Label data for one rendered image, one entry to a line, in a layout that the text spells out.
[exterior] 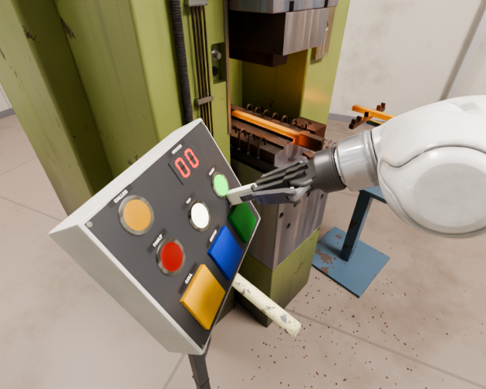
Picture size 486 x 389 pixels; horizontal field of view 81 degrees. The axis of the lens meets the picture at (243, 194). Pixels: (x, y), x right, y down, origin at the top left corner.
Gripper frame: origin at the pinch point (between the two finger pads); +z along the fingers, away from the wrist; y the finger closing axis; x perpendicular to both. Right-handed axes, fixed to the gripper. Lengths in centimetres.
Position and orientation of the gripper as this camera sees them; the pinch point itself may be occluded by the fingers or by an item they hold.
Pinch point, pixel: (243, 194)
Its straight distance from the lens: 58.1
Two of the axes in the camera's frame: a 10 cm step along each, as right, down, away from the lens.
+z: -8.2, 2.3, 5.2
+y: 3.2, -5.8, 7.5
